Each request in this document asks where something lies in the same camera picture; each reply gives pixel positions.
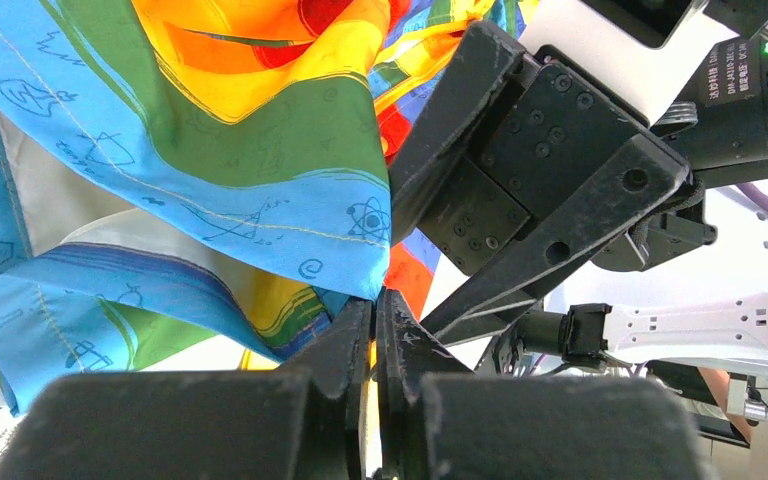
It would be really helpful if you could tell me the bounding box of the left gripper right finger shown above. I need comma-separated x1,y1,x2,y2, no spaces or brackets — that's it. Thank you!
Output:
375,290,473,479

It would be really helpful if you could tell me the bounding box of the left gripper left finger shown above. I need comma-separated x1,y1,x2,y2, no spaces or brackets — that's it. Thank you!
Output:
279,299,374,479

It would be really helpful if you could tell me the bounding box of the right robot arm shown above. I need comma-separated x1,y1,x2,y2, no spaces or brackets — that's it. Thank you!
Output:
389,1,768,376

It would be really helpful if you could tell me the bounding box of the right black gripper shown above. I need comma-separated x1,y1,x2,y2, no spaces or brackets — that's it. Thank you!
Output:
388,21,717,337

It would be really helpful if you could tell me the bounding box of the rainbow striped jacket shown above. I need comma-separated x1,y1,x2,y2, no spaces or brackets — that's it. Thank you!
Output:
0,1,537,416

